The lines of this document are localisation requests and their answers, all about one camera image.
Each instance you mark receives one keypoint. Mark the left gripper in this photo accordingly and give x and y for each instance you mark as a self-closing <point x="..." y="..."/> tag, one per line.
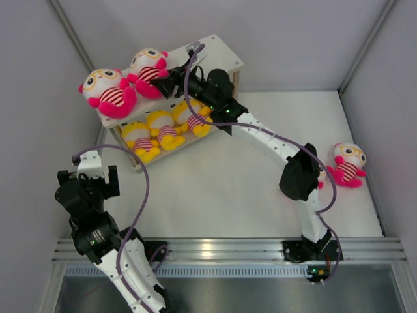
<point x="109" y="189"/>

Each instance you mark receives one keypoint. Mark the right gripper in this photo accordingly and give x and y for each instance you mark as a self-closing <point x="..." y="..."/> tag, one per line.
<point x="176" y="77"/>

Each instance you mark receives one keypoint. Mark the yellow plush with black eyes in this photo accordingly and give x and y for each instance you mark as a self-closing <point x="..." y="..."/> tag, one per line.
<point x="188" y="121"/>

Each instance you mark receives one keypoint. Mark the yellow plush striped shirt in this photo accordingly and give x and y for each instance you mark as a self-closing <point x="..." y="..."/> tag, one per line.
<point x="162" y="126"/>

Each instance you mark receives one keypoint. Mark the pink plush with yellow glasses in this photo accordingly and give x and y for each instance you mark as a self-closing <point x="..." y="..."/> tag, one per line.
<point x="322" y="177"/>

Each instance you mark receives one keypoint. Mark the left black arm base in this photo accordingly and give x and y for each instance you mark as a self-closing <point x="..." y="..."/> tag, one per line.
<point x="155" y="250"/>

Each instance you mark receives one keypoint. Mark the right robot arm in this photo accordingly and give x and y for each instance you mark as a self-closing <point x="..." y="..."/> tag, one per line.
<point x="299" y="164"/>

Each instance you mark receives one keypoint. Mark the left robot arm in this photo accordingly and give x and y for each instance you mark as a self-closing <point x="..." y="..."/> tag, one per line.
<point x="122" y="255"/>

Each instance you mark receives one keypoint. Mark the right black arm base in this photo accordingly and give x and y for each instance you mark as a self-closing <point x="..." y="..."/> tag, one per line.
<point x="302" y="250"/>

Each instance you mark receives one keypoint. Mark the white two-tier shelf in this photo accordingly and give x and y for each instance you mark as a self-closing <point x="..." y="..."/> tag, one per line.
<point x="216" y="54"/>

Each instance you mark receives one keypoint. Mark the yellow plush lower shelf left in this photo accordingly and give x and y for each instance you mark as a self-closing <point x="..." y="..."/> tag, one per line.
<point x="138" y="138"/>

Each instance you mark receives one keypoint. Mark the pink plush on shelf top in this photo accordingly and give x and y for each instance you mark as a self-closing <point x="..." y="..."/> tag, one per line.
<point x="108" y="91"/>

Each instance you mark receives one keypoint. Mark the small black connector board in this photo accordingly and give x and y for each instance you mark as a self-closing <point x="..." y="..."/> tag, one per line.
<point x="317" y="274"/>

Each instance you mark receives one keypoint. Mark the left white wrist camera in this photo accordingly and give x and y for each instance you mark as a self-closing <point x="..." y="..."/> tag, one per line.
<point x="88" y="164"/>

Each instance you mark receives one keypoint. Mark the aluminium front rail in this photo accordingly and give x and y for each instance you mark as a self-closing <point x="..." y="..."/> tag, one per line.
<point x="270" y="250"/>

